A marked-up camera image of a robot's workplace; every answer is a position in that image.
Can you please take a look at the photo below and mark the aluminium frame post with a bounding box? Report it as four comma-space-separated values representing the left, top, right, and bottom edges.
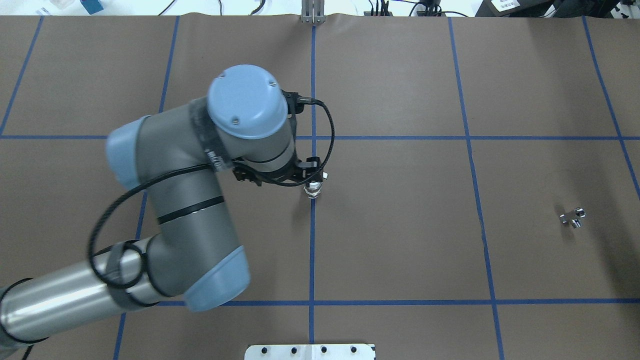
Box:
300, 0, 326, 26

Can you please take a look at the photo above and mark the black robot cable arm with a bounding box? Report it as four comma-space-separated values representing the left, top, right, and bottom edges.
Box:
87, 97, 336, 291

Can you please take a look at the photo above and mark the blue cube block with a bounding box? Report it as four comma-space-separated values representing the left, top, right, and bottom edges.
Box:
80, 0, 105, 15

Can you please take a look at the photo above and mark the chrome metal valve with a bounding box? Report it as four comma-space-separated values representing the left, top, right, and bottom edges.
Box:
558, 207, 586, 229

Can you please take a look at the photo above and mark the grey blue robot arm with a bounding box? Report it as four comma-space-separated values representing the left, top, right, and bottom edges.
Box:
1, 64, 329, 357

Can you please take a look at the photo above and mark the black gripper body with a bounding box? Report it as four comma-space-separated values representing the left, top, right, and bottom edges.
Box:
279, 156, 323, 187

